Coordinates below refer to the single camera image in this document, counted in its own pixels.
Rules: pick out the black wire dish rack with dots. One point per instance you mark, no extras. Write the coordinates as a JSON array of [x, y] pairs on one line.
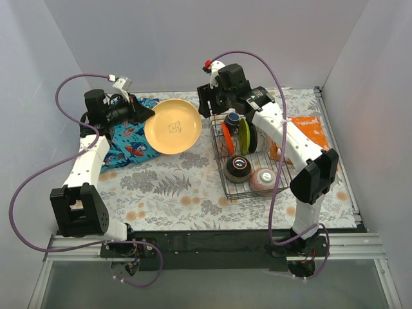
[[235, 191]]

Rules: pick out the dark brown patterned bowl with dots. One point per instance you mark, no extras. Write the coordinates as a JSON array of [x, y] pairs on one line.
[[237, 169]]

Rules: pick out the black round plate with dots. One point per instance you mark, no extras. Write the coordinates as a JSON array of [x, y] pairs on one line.
[[253, 137]]

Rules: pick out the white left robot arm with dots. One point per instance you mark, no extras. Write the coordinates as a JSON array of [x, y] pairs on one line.
[[77, 205]]

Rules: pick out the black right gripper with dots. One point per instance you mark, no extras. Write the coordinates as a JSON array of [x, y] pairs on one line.
[[203, 100]]

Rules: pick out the lime green round plate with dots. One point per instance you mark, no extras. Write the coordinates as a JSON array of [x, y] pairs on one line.
[[244, 136]]

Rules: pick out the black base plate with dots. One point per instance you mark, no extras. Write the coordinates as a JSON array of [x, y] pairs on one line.
[[213, 249]]

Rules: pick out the orange white folded cloth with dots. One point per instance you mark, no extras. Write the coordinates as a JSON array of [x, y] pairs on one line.
[[311, 127]]

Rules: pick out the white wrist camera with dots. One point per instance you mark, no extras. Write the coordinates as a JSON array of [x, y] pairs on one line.
[[121, 85], [211, 68]]

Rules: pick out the floral patterned table mat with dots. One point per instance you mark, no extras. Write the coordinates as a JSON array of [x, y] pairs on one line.
[[184, 192]]

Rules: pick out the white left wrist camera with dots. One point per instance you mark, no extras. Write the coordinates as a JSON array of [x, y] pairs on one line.
[[121, 85]]

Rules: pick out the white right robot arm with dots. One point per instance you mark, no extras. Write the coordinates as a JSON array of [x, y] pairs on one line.
[[316, 167]]

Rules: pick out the yellow round plate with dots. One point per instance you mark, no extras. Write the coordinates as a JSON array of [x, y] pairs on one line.
[[175, 127]]

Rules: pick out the dark blue mug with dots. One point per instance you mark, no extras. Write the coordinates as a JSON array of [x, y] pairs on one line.
[[232, 120]]

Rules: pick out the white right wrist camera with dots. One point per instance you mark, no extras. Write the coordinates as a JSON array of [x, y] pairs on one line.
[[211, 68]]

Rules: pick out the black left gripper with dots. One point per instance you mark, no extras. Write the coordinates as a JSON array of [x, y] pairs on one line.
[[132, 109]]

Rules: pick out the pink patterned bowl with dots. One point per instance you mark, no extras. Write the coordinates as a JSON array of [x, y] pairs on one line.
[[262, 181]]

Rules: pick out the blue shark print cloth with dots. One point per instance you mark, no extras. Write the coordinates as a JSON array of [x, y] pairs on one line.
[[128, 145]]

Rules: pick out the aluminium frame rail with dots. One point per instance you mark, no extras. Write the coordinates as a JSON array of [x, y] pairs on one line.
[[342, 245]]

